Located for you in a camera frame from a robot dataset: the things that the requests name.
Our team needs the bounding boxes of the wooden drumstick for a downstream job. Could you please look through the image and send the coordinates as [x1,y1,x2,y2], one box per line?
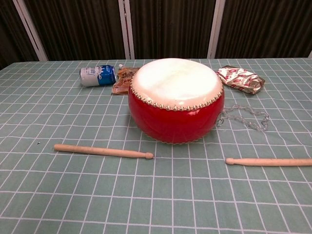
[54,144,155,160]
[225,157,312,167]

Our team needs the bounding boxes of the red drum white skin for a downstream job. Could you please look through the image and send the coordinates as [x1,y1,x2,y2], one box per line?
[127,58,224,145]

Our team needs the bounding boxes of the brown sauce pouch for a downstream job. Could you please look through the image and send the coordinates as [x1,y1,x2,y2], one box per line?
[111,64,139,95]

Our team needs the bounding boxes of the blue white drink can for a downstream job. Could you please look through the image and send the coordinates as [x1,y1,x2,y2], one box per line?
[80,64,117,88]

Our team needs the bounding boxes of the dark pleated screen panel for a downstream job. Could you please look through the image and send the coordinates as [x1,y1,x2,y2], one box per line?
[129,0,216,60]
[215,0,312,59]
[0,0,39,70]
[24,0,126,61]

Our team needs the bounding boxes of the silver red foil packet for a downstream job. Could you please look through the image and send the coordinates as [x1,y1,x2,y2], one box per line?
[215,65,265,95]

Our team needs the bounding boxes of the green checked tablecloth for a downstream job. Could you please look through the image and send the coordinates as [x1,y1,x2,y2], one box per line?
[0,58,312,234]

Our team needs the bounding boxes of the white screen frame post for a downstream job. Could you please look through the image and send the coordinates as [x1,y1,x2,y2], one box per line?
[12,0,49,61]
[207,0,226,59]
[118,0,136,60]

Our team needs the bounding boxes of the clear plastic chain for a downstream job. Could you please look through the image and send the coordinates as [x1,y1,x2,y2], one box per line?
[215,104,270,132]

